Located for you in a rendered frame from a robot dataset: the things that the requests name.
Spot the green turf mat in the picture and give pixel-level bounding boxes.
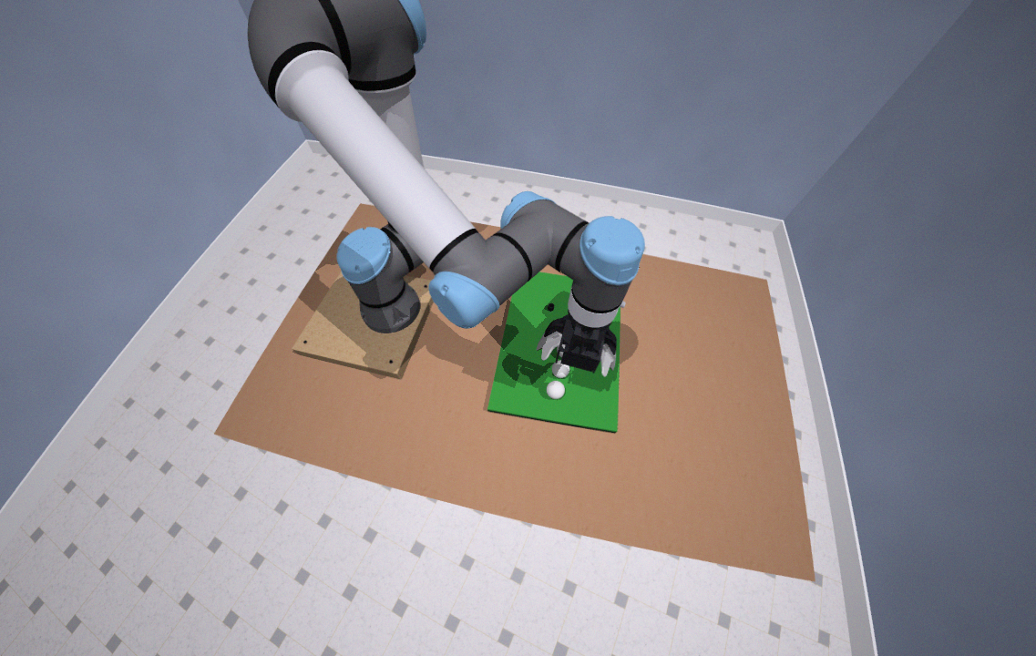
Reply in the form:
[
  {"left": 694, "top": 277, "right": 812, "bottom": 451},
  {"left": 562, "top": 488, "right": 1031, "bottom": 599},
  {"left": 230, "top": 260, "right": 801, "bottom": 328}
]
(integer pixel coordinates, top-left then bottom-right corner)
[{"left": 487, "top": 272, "right": 621, "bottom": 434}]

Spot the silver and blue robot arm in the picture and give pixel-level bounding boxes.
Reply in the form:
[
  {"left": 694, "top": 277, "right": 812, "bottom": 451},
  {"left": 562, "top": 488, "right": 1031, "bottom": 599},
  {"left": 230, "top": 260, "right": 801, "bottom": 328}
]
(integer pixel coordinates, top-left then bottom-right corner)
[{"left": 248, "top": 0, "right": 645, "bottom": 333}]

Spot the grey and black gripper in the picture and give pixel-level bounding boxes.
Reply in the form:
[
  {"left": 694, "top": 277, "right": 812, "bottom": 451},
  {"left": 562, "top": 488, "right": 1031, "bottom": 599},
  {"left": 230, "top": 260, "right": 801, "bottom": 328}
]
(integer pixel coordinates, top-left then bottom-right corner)
[{"left": 537, "top": 309, "right": 617, "bottom": 377}]

